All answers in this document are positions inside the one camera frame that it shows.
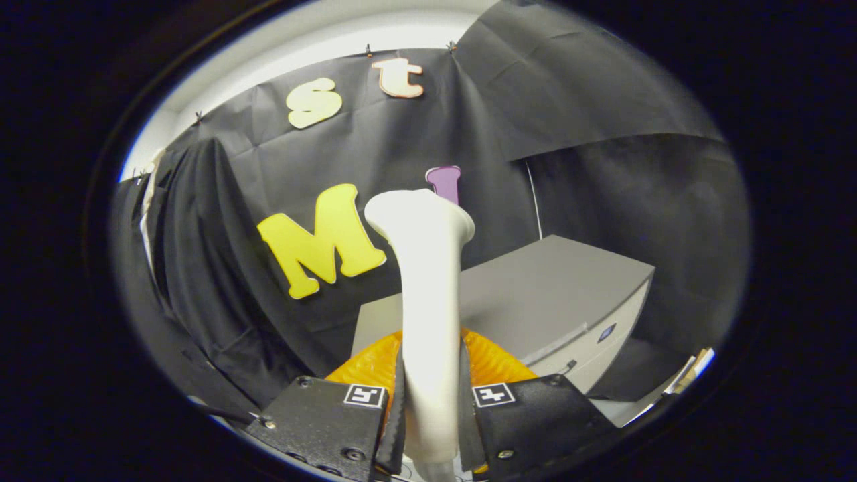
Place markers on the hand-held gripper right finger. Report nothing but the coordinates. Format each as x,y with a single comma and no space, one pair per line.
529,422

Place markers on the black suit jacket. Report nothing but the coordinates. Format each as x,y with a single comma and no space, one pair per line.
207,268

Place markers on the black backdrop cloth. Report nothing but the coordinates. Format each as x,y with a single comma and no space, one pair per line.
602,100

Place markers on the grey cabinet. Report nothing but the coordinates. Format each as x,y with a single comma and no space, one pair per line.
535,294

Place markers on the pale cardboard sheets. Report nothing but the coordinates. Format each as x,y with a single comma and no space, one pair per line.
689,375

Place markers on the white garment steamer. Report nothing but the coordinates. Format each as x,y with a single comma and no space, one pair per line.
428,288

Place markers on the white shirt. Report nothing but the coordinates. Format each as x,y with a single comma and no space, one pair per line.
147,214

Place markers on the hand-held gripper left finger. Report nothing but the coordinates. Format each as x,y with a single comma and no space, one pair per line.
328,422

